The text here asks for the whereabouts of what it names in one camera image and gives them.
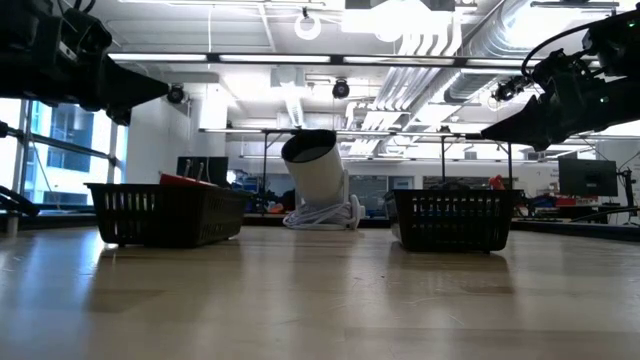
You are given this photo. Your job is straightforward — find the black computer monitor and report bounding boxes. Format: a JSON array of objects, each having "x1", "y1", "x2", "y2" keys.
[{"x1": 558, "y1": 158, "x2": 619, "y2": 199}]

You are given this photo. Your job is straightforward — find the white cylindrical security camera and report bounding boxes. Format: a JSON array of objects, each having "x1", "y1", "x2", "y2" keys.
[{"x1": 280, "y1": 128, "x2": 367, "y2": 232}]

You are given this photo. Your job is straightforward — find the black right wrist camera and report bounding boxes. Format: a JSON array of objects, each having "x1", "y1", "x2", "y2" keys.
[{"x1": 531, "y1": 47, "x2": 595, "y2": 101}]

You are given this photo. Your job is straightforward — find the overhead light bar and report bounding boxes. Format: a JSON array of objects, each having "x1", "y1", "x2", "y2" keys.
[{"x1": 107, "y1": 49, "x2": 601, "y2": 70}]

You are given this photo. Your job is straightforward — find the black background table frame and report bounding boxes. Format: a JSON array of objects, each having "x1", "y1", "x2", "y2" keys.
[{"x1": 259, "y1": 128, "x2": 514, "y2": 192}]

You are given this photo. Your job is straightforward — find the black box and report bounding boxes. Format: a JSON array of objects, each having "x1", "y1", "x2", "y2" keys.
[{"x1": 175, "y1": 156, "x2": 230, "y2": 189}]

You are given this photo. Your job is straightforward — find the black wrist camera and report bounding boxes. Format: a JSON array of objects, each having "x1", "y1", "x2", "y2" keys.
[
  {"x1": 62, "y1": 7, "x2": 114, "y2": 57},
  {"x1": 531, "y1": 47, "x2": 595, "y2": 101}
]

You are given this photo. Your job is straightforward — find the blue background robot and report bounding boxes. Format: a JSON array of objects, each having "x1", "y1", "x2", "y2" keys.
[{"x1": 232, "y1": 169, "x2": 297, "y2": 215}]

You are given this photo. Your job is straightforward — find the red block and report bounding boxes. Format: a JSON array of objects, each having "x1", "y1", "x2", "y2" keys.
[{"x1": 158, "y1": 172, "x2": 220, "y2": 188}]

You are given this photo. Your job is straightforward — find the black ceiling device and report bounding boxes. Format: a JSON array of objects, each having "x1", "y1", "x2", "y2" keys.
[{"x1": 490, "y1": 74, "x2": 532, "y2": 104}]

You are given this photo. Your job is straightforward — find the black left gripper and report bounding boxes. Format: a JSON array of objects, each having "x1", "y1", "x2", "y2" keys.
[{"x1": 49, "y1": 47, "x2": 171, "y2": 127}]

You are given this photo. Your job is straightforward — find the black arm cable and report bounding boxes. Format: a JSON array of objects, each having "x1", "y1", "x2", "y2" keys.
[{"x1": 569, "y1": 205, "x2": 640, "y2": 224}]

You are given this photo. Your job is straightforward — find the black mesh basket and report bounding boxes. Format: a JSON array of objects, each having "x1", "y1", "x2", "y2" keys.
[
  {"x1": 383, "y1": 188, "x2": 521, "y2": 253},
  {"x1": 85, "y1": 181, "x2": 250, "y2": 249}
]

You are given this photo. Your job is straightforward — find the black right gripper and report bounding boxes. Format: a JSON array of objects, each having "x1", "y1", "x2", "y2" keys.
[{"x1": 479, "y1": 74, "x2": 640, "y2": 153}]

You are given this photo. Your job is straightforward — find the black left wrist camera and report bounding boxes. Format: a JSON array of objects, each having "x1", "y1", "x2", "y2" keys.
[{"x1": 62, "y1": 7, "x2": 114, "y2": 57}]

